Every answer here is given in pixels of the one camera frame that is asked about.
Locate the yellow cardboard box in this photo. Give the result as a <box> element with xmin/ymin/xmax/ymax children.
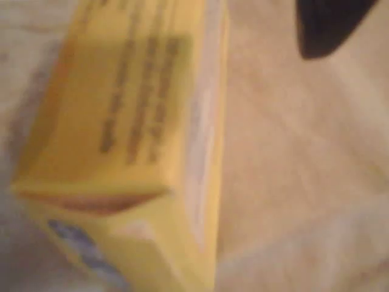
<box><xmin>10</xmin><ymin>0</ymin><xmax>231</xmax><ymax>292</ymax></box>

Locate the white creased tablecloth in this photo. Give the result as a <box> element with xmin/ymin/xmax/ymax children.
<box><xmin>0</xmin><ymin>0</ymin><xmax>389</xmax><ymax>292</ymax></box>

